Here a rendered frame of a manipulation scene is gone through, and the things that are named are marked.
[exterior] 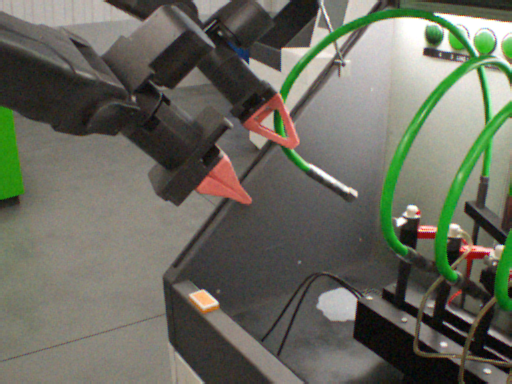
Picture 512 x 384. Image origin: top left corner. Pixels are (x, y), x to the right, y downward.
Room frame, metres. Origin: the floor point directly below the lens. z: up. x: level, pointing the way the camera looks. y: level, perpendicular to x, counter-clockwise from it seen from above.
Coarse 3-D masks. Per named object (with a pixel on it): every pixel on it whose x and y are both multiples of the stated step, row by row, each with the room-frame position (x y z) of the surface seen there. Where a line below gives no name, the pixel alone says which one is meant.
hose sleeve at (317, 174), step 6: (312, 168) 0.76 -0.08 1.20; (306, 174) 0.76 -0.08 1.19; (312, 174) 0.76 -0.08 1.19; (318, 174) 0.76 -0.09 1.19; (324, 174) 0.77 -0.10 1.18; (318, 180) 0.76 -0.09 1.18; (324, 180) 0.76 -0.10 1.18; (330, 180) 0.77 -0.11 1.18; (336, 180) 0.77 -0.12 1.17; (324, 186) 0.77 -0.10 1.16; (330, 186) 0.77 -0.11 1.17; (336, 186) 0.77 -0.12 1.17; (342, 186) 0.77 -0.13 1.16; (336, 192) 0.77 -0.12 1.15; (342, 192) 0.77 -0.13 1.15; (348, 192) 0.77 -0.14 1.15
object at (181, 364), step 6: (180, 360) 0.82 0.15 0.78; (180, 366) 0.82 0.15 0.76; (186, 366) 0.80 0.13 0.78; (180, 372) 0.82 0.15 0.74; (186, 372) 0.80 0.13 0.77; (192, 372) 0.78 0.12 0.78; (180, 378) 0.82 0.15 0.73; (186, 378) 0.80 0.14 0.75; (192, 378) 0.78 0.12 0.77; (198, 378) 0.76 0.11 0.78
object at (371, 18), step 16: (368, 16) 0.78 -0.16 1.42; (384, 16) 0.78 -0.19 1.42; (400, 16) 0.79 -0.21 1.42; (416, 16) 0.79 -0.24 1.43; (432, 16) 0.80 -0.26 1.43; (336, 32) 0.77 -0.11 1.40; (320, 48) 0.76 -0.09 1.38; (304, 64) 0.76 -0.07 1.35; (288, 80) 0.75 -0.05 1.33; (480, 80) 0.83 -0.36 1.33; (304, 160) 0.76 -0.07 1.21; (480, 176) 0.83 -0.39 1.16
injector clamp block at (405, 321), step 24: (384, 288) 0.77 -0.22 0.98; (408, 288) 0.76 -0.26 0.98; (360, 312) 0.72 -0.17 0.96; (384, 312) 0.69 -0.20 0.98; (408, 312) 0.72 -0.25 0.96; (432, 312) 0.69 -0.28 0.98; (360, 336) 0.72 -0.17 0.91; (384, 336) 0.68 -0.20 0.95; (408, 336) 0.64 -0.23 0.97; (432, 336) 0.63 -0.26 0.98; (456, 336) 0.64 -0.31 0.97; (384, 360) 0.67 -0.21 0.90; (408, 360) 0.63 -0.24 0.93; (432, 360) 0.60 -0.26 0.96; (456, 360) 0.57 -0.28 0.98; (504, 360) 0.56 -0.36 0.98
